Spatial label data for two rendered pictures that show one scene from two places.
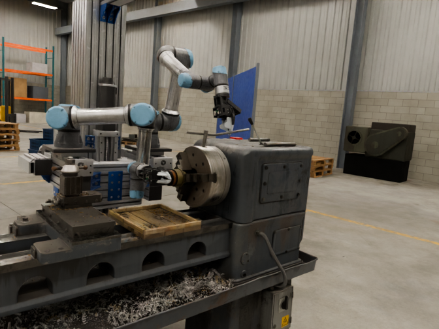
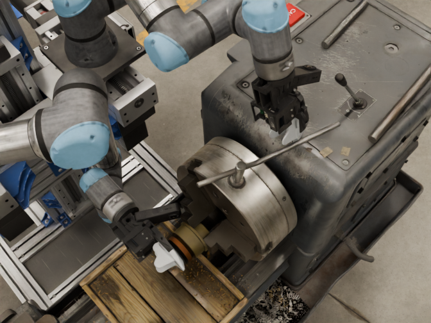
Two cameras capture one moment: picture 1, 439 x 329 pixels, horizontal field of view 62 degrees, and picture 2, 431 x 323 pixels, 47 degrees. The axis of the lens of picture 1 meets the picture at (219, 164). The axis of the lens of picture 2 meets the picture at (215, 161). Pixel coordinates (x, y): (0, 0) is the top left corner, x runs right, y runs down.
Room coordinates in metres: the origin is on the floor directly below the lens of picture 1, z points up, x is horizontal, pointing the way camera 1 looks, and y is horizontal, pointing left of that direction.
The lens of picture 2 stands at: (1.34, 0.15, 2.24)
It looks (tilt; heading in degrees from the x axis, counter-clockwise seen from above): 61 degrees down; 359
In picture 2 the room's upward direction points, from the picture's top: 2 degrees counter-clockwise
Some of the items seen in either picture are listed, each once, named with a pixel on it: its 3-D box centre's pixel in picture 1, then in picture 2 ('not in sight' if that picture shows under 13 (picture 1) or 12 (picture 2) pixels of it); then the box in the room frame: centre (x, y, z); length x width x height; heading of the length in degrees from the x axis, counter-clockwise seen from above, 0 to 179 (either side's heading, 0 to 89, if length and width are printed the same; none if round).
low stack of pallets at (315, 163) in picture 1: (309, 165); not in sight; (9.69, -2.40, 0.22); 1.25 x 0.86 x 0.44; 141
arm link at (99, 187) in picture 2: (137, 170); (101, 190); (1.92, 0.43, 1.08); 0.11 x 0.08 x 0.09; 40
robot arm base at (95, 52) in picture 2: (148, 139); (88, 36); (2.34, 0.47, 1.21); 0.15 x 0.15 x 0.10
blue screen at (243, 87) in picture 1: (230, 124); not in sight; (8.71, -0.20, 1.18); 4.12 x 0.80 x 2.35; 10
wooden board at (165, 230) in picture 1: (153, 219); (163, 293); (1.69, 0.29, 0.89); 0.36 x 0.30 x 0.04; 41
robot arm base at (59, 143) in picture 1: (68, 138); not in sight; (2.02, 0.84, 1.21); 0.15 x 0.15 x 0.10
